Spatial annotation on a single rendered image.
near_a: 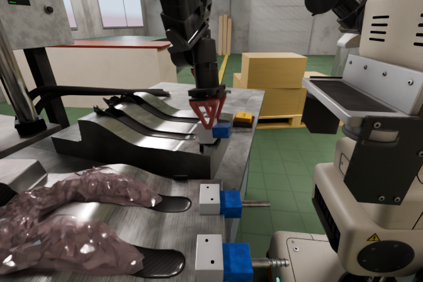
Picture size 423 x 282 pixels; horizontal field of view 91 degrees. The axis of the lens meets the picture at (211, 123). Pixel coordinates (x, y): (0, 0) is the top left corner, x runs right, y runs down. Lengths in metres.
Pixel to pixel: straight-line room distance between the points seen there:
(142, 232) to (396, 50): 0.53
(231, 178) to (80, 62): 3.19
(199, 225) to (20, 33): 1.03
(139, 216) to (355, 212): 0.44
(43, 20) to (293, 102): 2.32
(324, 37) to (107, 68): 8.63
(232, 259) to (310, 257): 0.79
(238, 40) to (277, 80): 7.21
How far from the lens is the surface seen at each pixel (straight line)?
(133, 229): 0.39
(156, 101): 0.77
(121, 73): 3.25
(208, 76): 0.48
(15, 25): 1.17
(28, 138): 1.02
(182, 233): 0.39
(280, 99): 2.58
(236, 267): 0.34
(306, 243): 1.15
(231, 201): 0.41
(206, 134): 0.51
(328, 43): 10.32
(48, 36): 1.24
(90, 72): 3.50
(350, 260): 0.62
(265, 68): 2.42
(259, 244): 1.44
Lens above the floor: 1.16
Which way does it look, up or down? 25 degrees down
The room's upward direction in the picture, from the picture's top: straight up
